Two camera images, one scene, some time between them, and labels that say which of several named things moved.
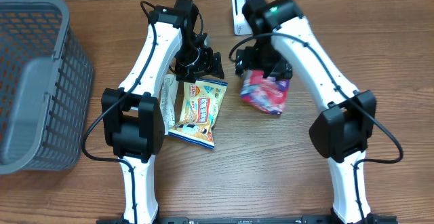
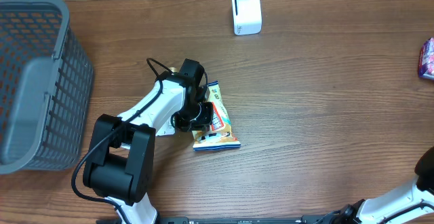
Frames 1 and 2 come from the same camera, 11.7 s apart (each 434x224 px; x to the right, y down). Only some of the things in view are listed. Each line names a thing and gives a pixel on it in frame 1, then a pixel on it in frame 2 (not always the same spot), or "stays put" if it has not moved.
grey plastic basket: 46,86 stays put
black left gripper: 211,64 to 184,124
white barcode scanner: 241,26 stays put
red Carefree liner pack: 268,94 to 426,60
